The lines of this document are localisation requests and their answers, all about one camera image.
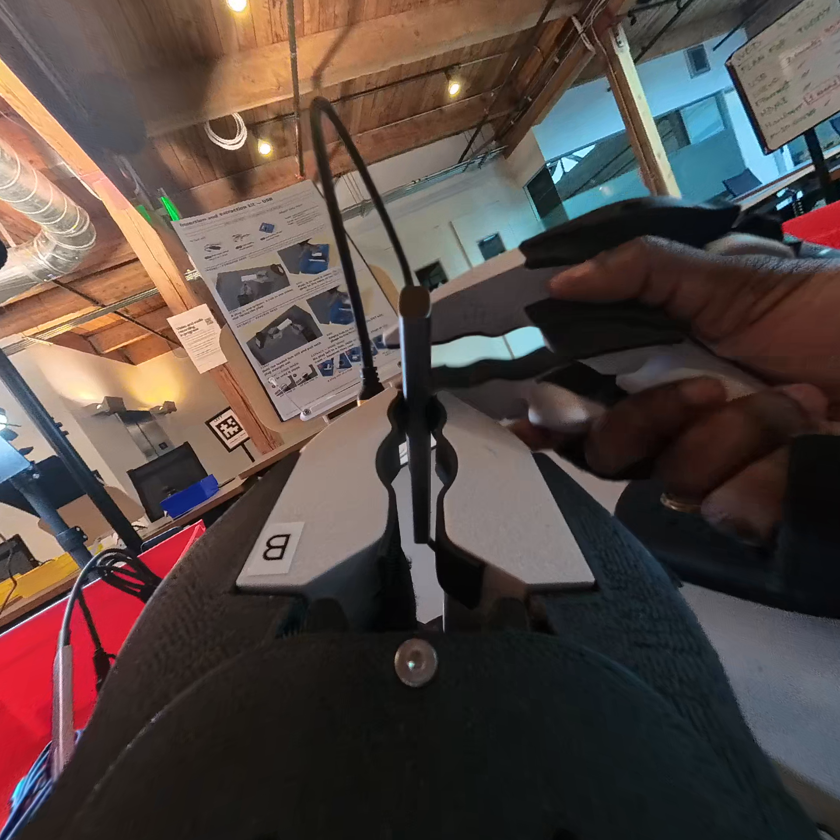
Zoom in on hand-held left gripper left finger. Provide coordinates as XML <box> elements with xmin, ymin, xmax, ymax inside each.
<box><xmin>235</xmin><ymin>387</ymin><xmax>403</xmax><ymax>630</ymax></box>

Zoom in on tall black pole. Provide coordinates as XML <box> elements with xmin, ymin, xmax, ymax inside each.
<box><xmin>0</xmin><ymin>348</ymin><xmax>145</xmax><ymax>565</ymax></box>

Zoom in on red plastic bin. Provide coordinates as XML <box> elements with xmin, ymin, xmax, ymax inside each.
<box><xmin>781</xmin><ymin>200</ymin><xmax>840</xmax><ymax>250</ymax></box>
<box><xmin>0</xmin><ymin>518</ymin><xmax>206</xmax><ymax>840</ymax></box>

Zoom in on black cable with orange plug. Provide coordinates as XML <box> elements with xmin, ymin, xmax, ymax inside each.
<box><xmin>308</xmin><ymin>97</ymin><xmax>417</xmax><ymax>403</ymax></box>

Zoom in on fiducial tag sign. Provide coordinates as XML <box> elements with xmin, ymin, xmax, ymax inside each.
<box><xmin>206</xmin><ymin>407</ymin><xmax>258</xmax><ymax>463</ymax></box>

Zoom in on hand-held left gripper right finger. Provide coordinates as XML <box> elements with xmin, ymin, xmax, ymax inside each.
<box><xmin>430</xmin><ymin>390</ymin><xmax>597</xmax><ymax>630</ymax></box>

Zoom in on yellow plastic bin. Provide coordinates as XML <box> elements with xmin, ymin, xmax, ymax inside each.
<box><xmin>0</xmin><ymin>550</ymin><xmax>99</xmax><ymax>614</ymax></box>

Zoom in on white paper notice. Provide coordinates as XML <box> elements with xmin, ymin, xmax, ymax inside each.
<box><xmin>167</xmin><ymin>303</ymin><xmax>227</xmax><ymax>374</ymax></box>

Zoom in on silver air duct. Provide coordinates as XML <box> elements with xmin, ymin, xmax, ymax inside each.
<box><xmin>0</xmin><ymin>141</ymin><xmax>97</xmax><ymax>304</ymax></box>

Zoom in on whiteboard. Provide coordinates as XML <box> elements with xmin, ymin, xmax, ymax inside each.
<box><xmin>725</xmin><ymin>0</ymin><xmax>840</xmax><ymax>155</ymax></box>

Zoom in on blue plastic bin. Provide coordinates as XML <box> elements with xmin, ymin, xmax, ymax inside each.
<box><xmin>161</xmin><ymin>476</ymin><xmax>221</xmax><ymax>519</ymax></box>

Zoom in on person's right hand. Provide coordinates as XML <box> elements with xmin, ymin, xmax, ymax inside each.
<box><xmin>512</xmin><ymin>236</ymin><xmax>840</xmax><ymax>546</ymax></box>

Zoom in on white cable coil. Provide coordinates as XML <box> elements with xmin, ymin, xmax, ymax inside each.
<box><xmin>203</xmin><ymin>113</ymin><xmax>249</xmax><ymax>151</ymax></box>

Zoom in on tangled black cables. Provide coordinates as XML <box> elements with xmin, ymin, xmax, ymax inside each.
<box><xmin>52</xmin><ymin>548</ymin><xmax>161</xmax><ymax>782</ymax></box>

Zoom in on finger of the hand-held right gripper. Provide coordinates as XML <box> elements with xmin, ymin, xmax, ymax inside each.
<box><xmin>430</xmin><ymin>348</ymin><xmax>624</xmax><ymax>401</ymax></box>
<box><xmin>381</xmin><ymin>262</ymin><xmax>559</xmax><ymax>349</ymax></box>

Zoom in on instruction poster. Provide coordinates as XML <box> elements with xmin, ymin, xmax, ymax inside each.
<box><xmin>172</xmin><ymin>180</ymin><xmax>404</xmax><ymax>422</ymax></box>

